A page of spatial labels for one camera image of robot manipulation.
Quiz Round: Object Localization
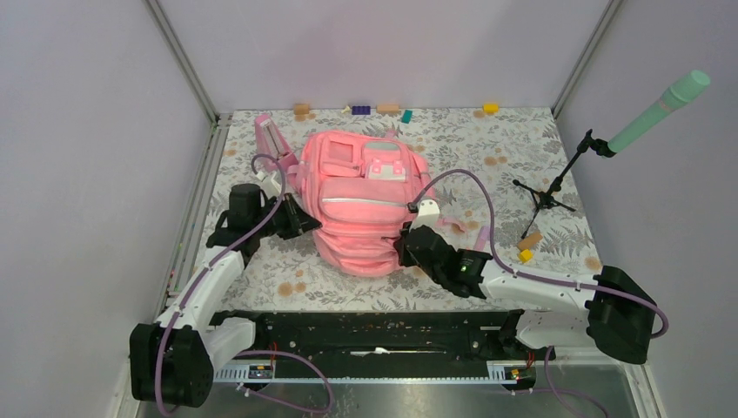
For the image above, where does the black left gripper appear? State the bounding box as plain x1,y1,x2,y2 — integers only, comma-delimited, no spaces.
252,192,319,239

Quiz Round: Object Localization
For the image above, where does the pink student backpack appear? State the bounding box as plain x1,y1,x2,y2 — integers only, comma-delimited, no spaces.
288,131,438,277

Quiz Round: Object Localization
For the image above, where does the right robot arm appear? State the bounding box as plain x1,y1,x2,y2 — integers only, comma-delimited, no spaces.
393,226,661,365

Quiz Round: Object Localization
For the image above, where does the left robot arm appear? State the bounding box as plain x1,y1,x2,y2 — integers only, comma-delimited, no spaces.
129,184,321,409

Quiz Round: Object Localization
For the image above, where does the pink highlighter pen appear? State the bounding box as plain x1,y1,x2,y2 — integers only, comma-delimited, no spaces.
473,226,490,252

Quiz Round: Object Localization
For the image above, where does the yellow cube near tripod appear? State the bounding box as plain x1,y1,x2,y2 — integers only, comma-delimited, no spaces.
518,249,533,263

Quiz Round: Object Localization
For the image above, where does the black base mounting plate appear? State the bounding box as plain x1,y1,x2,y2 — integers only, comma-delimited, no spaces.
210,310,546,379

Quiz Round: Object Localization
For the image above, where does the pink metronome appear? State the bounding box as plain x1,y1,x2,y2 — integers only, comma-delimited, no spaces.
254,114,292,159

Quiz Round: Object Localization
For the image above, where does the floral patterned table mat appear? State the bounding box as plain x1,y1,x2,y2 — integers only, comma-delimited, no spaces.
219,107,601,312

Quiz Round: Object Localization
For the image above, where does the black microphone tripod stand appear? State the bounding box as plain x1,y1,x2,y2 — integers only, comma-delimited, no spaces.
513,130,616,239

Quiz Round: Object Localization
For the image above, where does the wooden block back left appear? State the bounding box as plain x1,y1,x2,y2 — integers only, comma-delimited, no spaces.
292,103,311,116

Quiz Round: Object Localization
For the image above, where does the purple toy brick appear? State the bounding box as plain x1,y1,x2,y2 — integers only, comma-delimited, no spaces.
351,105,372,116

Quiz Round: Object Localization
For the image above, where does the wooden block back centre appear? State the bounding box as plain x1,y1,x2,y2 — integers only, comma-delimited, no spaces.
376,104,401,115

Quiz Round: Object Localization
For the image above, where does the teal toy block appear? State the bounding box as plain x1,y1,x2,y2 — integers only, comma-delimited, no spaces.
400,110,413,124

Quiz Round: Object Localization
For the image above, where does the yellow toy block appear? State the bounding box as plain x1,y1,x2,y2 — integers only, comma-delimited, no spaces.
482,103,500,115

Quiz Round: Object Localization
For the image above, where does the mint green microphone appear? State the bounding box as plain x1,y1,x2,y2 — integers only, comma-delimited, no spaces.
607,70,711,153

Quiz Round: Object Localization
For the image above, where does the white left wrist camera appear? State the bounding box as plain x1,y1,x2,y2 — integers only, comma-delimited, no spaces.
256,170,286,200

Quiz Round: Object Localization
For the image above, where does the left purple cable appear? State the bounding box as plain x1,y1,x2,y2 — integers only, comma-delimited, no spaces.
154,153,336,418

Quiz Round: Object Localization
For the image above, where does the aluminium frame rail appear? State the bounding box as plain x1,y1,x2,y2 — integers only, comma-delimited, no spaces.
144,1,224,292

